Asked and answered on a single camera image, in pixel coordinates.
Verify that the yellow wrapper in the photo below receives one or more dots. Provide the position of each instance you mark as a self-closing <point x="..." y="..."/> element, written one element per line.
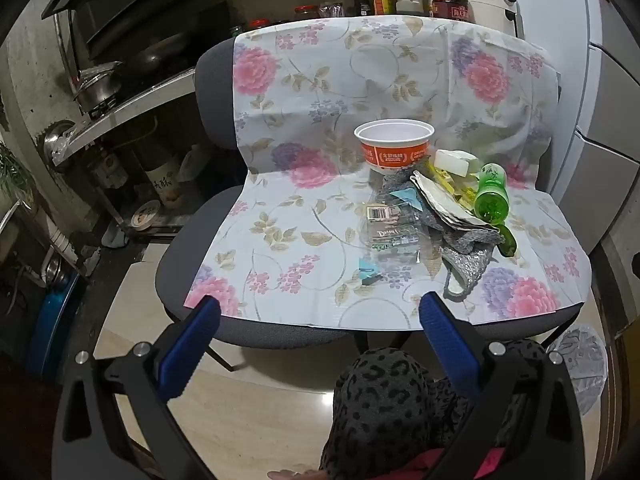
<point x="459" y="191"/>

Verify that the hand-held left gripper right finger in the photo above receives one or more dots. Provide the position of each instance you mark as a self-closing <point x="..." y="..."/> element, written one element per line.
<point x="450" y="347"/>

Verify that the green plastic bottle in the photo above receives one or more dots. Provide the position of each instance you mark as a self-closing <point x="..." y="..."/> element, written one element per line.
<point x="491" y="200"/>

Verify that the person's leopard print pants leg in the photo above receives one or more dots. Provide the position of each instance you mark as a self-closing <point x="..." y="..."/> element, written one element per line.
<point x="380" y="410"/>

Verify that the red lid jar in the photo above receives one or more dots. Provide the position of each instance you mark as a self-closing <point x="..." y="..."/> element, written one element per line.
<point x="258" y="24"/>
<point x="306" y="11"/>

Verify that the floral printed cloth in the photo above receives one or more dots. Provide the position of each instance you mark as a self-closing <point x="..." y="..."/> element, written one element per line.
<point x="310" y="85"/>

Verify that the trash bin with white bag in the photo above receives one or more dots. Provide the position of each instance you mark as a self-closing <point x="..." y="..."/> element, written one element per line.
<point x="580" y="360"/>

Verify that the dark green plastic piece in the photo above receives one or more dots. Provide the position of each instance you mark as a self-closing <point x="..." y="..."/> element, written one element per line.
<point x="507" y="242"/>

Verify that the brown bottle with white label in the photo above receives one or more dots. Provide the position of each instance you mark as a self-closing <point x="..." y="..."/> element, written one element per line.
<point x="165" y="182"/>

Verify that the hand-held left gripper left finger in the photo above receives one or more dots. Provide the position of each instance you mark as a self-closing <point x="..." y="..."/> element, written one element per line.
<point x="190" y="347"/>

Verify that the black wok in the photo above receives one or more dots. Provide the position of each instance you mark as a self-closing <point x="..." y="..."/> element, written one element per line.
<point x="157" y="55"/>

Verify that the light blue paper tag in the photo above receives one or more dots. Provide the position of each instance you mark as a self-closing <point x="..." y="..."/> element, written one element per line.
<point x="369" y="272"/>
<point x="407" y="196"/>

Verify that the blue plastic container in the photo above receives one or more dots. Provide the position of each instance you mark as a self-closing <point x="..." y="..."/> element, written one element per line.
<point x="52" y="325"/>

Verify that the clear plastic packaging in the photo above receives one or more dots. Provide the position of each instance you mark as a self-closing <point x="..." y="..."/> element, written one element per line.
<point x="395" y="235"/>

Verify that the steel pot with lid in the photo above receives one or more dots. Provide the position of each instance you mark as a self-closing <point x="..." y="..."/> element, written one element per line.
<point x="97" y="87"/>

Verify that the grey knitted cloth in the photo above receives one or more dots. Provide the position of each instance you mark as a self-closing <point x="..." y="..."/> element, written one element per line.
<point x="465" y="260"/>

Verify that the grey office chair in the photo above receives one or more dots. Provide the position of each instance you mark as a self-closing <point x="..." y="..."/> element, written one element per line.
<point x="215" y="100"/>

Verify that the gas stove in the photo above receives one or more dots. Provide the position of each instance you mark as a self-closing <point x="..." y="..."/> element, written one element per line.
<point x="135" y="102"/>

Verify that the orange paper bowl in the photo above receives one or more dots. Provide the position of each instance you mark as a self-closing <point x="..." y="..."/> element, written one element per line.
<point x="395" y="157"/>

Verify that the green plant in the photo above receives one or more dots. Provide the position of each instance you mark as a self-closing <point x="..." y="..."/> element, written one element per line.
<point x="12" y="172"/>

